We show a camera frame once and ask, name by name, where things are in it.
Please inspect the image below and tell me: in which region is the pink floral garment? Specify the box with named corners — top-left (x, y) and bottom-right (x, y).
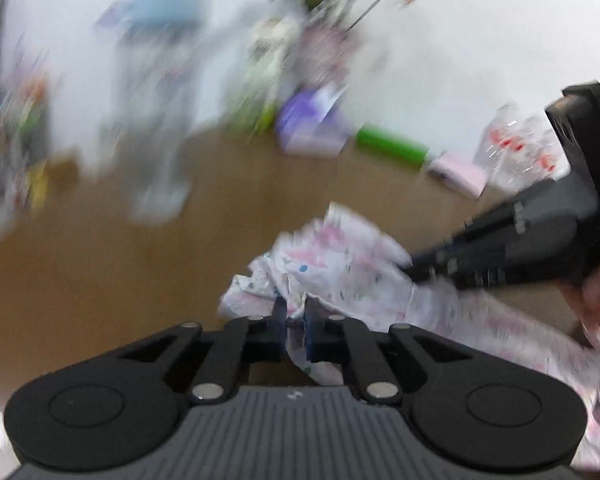
top-left (218, 203), bottom-right (600, 471)

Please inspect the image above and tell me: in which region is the person right hand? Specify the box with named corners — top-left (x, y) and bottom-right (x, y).
top-left (558, 266), bottom-right (600, 330)

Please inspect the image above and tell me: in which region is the clear red printed plastic bag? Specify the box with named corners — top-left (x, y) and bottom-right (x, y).
top-left (472, 103), bottom-right (570, 194)

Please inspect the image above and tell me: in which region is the folded pink cloth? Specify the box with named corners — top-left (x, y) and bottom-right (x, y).
top-left (427, 152), bottom-right (489, 200)

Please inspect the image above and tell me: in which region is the green rolled mat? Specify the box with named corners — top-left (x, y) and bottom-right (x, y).
top-left (355, 126), bottom-right (429, 168)

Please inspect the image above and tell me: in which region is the purple tissue box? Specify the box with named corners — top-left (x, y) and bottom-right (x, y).
top-left (275, 84), bottom-right (352, 158)

